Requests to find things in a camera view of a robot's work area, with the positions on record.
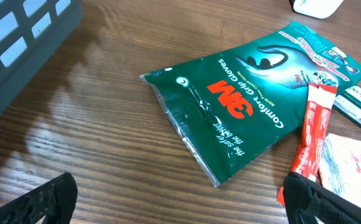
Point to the grey plastic shopping basket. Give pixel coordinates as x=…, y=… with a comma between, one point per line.
x=30, y=32

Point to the red white small carton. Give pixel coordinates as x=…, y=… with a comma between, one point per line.
x=340, y=167

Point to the green 3M gloves package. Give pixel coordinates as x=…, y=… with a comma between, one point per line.
x=231, y=106

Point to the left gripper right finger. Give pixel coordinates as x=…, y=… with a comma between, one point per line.
x=308, y=202

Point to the white barcode scanner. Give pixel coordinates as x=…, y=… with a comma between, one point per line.
x=319, y=9

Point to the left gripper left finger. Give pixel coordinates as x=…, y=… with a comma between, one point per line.
x=53, y=202

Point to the small green white box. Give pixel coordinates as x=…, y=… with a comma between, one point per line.
x=349, y=104

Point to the red stick sachet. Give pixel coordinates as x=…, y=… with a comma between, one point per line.
x=314, y=128

